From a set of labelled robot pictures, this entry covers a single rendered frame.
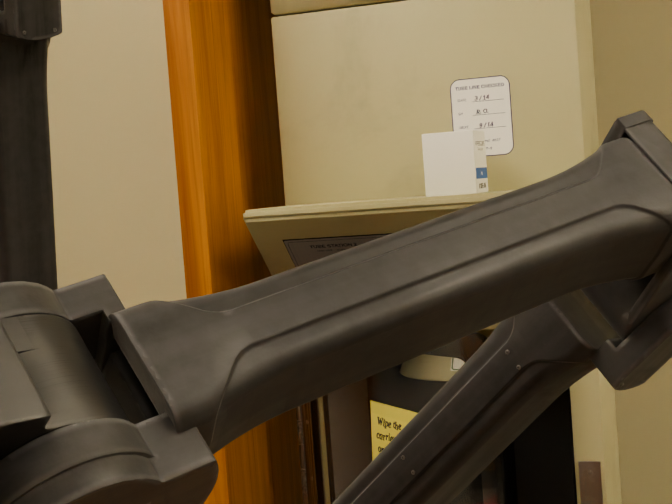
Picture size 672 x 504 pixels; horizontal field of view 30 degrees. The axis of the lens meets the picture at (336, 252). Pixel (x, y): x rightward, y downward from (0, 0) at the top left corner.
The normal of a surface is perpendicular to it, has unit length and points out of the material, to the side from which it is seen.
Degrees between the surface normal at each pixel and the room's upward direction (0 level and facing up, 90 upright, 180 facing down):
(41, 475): 57
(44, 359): 48
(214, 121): 90
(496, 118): 90
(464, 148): 90
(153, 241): 90
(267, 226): 135
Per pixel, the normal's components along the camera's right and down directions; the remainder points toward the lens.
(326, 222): -0.18, 0.75
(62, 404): 0.34, -0.66
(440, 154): -0.33, 0.07
